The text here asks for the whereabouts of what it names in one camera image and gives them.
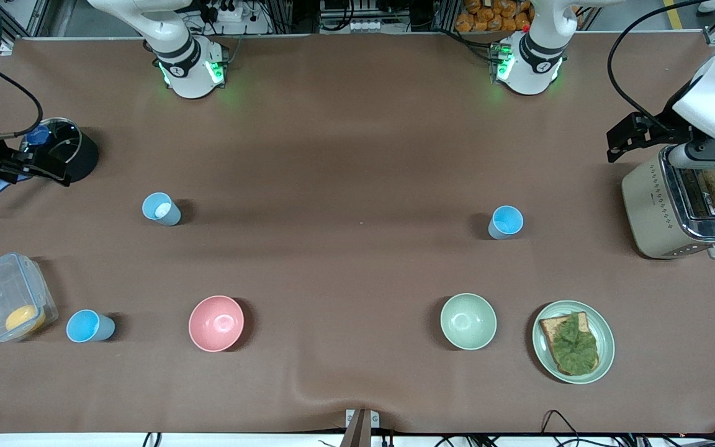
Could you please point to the yellow orange round fruit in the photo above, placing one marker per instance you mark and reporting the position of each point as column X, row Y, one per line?
column 22, row 318

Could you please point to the white socket strip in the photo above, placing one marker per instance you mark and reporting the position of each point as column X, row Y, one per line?
column 370, row 25

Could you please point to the light blue cup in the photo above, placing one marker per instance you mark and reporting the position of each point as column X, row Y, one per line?
column 506, row 220
column 174, row 217
column 84, row 326

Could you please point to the blue kitchen utensil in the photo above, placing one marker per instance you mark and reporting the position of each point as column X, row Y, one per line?
column 38, row 135

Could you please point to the glass pot lid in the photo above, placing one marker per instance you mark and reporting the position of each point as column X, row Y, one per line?
column 59, row 139

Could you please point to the green lettuce leaf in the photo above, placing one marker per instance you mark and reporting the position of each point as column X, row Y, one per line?
column 575, row 347

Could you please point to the pale green bowl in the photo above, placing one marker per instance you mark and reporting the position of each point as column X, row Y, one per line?
column 468, row 321

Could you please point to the pink bowl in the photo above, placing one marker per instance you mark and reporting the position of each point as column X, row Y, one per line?
column 216, row 323

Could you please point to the toast slice under lettuce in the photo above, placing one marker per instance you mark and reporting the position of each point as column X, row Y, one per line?
column 545, row 324

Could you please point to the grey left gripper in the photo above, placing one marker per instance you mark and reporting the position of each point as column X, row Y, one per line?
column 665, row 122

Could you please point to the white crumpled paper wad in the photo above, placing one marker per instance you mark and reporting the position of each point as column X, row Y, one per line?
column 161, row 211

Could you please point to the orange snack packets pile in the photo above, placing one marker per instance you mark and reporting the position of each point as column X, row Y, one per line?
column 488, row 15

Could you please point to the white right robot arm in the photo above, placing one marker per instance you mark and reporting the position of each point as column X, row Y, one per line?
column 187, row 68

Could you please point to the beige chrome toaster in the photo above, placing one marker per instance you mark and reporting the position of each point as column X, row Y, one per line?
column 649, row 211

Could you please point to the white power strip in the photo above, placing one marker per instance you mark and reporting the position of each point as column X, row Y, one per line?
column 227, row 12

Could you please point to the brown table cloth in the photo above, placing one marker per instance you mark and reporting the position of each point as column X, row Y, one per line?
column 357, row 155

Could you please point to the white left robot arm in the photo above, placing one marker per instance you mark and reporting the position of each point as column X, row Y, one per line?
column 531, row 68

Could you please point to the pale green plate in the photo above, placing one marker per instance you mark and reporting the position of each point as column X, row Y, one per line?
column 604, row 329

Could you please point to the black pot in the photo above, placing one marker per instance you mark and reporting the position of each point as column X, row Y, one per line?
column 84, row 158

